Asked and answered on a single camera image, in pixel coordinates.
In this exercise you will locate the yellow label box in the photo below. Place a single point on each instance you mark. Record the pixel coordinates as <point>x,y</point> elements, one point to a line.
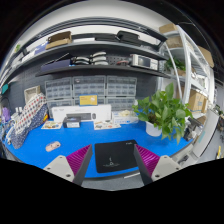
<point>85,100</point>

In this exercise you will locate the small black box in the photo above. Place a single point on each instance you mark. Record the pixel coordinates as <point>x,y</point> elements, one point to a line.
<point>71,122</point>

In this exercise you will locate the black mouse pad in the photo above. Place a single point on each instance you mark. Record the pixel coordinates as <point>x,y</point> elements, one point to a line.
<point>115,156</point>

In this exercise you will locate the illustrated card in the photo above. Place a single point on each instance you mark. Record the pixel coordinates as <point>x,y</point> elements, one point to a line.
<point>103,125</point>
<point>52,125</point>

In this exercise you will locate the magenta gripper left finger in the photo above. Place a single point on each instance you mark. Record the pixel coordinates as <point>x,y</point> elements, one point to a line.
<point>72,167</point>

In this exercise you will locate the blue table mat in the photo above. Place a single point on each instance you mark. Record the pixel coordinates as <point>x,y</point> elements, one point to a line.
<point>33,151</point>

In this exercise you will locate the white plant pot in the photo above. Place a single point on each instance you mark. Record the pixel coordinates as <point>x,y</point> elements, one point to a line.
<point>152,130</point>

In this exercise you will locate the white basket container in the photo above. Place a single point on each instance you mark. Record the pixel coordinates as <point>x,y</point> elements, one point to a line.
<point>31,92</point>

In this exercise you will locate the illustrated card right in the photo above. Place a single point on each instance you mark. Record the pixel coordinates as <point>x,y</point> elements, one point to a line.
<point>103,125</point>

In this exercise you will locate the grey electronic instrument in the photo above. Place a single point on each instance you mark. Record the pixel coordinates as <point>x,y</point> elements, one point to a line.
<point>144,62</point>

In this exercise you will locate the illustrated card left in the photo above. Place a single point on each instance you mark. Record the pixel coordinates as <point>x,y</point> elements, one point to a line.
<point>52,125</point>

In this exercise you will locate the white small product box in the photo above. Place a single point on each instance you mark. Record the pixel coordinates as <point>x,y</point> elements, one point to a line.
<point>124,117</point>

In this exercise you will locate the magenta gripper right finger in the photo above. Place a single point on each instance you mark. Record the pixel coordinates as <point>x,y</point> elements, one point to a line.
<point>153,167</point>

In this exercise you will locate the green potted plant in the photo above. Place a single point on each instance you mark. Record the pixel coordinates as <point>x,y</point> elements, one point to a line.
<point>166,113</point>

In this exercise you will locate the dark wall shelf unit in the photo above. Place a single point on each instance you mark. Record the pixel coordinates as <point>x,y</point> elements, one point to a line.
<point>92,39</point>

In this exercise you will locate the white metal storage rack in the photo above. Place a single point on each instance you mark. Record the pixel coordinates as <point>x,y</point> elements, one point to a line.
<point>192,65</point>

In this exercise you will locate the brown cardboard box on shelf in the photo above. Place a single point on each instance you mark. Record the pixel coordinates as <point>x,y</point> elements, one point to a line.
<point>59,39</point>

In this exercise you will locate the grey drawer organiser cabinet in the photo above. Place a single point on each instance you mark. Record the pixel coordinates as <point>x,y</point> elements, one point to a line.
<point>117,91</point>

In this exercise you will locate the patterned fabric bag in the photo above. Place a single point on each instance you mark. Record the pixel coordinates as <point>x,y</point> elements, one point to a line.
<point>32,116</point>

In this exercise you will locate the cardboard box on rack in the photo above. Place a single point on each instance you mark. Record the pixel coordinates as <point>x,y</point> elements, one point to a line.
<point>197,102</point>

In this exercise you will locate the white keyboard box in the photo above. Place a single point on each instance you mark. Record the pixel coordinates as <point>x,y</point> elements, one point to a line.
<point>87,113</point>

